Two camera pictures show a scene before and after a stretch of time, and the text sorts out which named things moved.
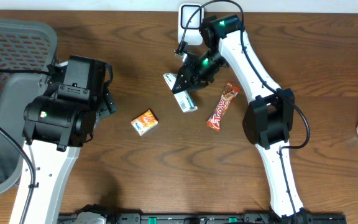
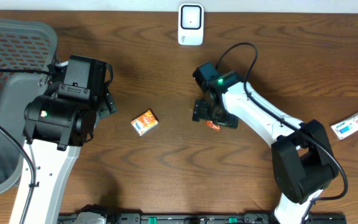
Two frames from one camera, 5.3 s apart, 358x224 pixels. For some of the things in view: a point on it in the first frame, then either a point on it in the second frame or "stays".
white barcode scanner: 189,15 stays
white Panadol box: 183,98 → 351,124
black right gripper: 191,77 → 200,111
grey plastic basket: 17,43 stays
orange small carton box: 145,122 stays
